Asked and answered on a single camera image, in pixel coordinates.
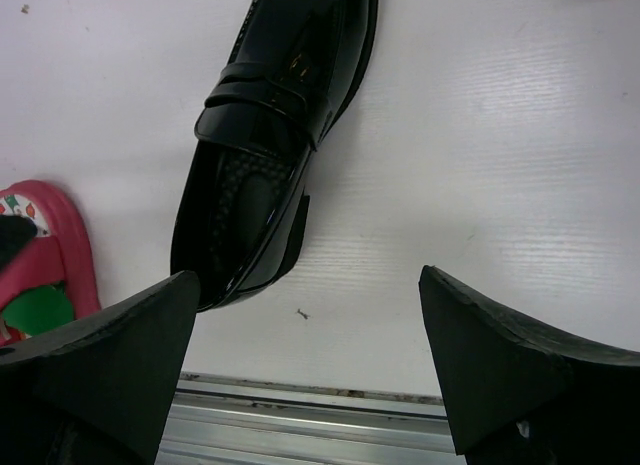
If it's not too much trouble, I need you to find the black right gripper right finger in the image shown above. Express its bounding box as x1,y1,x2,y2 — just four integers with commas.
419,266,639,464

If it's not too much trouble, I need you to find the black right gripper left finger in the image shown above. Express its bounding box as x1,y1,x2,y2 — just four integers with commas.
1,272,200,464

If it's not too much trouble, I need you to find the black loafer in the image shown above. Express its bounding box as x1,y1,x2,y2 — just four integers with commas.
170,0,379,311

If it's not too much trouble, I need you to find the pink flip-flop front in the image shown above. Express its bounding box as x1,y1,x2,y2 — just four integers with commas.
1,180,102,347

